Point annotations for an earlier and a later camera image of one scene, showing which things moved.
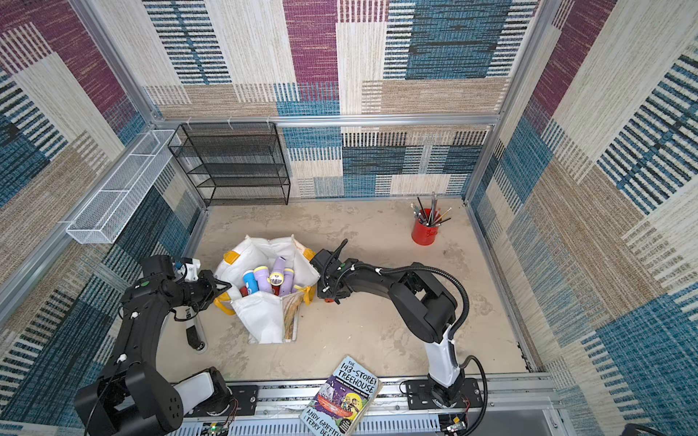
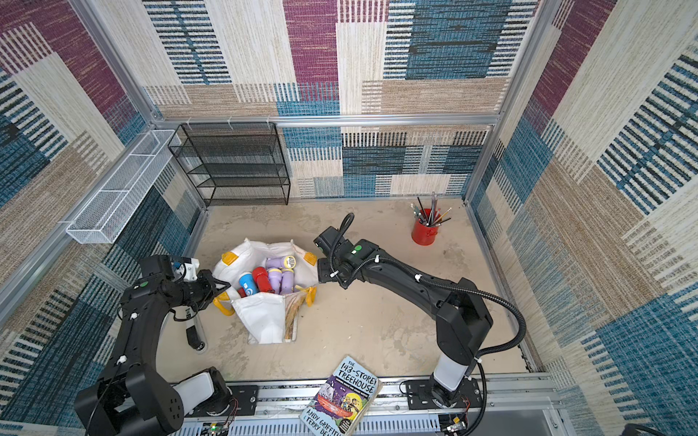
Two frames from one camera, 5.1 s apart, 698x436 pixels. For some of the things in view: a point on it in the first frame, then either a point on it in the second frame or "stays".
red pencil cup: [425, 227] stays
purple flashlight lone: [286, 288] stays
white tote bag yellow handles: [267, 320] stays
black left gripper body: [208, 290] stays
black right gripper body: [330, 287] → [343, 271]
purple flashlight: [276, 278] → [287, 262]
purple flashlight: [262, 274] → [275, 275]
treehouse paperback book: [343, 401] stays
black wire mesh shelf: [234, 163] stays
